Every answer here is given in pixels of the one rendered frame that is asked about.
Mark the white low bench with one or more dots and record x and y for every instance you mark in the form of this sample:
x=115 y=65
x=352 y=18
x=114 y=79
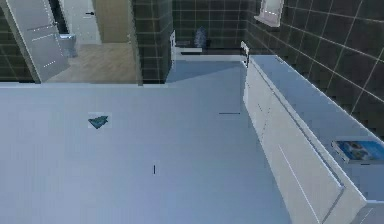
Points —
x=200 y=53

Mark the dark blue ribbed object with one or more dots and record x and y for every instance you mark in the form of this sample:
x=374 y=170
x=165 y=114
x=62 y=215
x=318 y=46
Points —
x=200 y=37

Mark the white long cupboard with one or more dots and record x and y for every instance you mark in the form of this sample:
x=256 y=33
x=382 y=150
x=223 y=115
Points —
x=283 y=133

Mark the small teal cloth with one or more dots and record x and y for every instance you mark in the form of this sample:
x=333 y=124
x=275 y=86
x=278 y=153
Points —
x=99 y=121

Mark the white framed window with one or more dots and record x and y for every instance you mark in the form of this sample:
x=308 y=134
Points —
x=270 y=10

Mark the white far door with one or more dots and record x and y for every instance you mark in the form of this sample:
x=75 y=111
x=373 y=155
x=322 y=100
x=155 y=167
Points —
x=83 y=20

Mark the white room door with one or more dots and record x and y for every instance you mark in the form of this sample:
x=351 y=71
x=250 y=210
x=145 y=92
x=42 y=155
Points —
x=36 y=36

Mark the blue book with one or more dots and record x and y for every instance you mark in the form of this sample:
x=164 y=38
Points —
x=361 y=150

